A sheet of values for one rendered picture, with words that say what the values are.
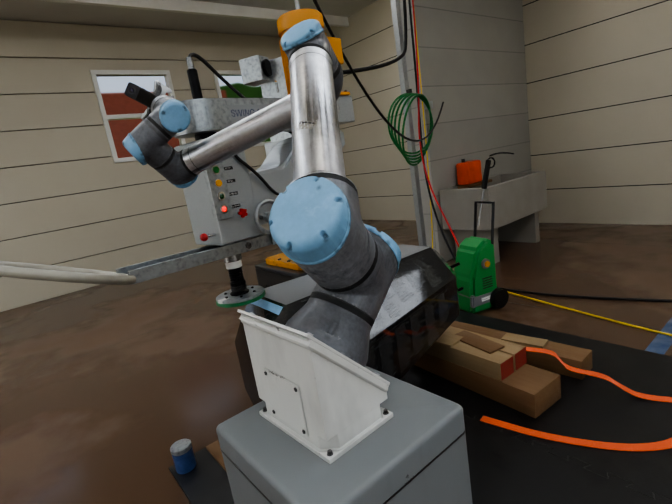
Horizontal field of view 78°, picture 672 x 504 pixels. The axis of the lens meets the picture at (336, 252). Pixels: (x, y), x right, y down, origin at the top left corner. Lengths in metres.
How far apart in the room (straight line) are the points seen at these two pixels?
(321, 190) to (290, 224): 0.08
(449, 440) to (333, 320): 0.34
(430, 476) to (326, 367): 0.31
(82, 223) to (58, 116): 1.64
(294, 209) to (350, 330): 0.26
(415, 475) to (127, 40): 8.02
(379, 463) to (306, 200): 0.49
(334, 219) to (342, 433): 0.41
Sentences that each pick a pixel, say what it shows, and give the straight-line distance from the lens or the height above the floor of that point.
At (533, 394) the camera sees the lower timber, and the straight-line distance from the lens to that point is 2.34.
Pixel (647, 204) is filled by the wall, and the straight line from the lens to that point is 6.46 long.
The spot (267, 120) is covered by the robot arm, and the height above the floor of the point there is 1.53.
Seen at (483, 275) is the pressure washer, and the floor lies 0.31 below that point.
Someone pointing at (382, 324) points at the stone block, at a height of 0.63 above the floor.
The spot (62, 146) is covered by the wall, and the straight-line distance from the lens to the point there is 7.80.
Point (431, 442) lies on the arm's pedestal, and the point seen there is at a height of 0.83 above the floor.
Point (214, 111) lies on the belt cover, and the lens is 1.78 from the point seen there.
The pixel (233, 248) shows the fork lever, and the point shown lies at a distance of 1.82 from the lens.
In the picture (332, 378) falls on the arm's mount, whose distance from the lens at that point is 0.80.
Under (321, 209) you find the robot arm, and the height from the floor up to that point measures 1.31.
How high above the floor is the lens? 1.39
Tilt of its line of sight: 12 degrees down
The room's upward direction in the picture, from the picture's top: 9 degrees counter-clockwise
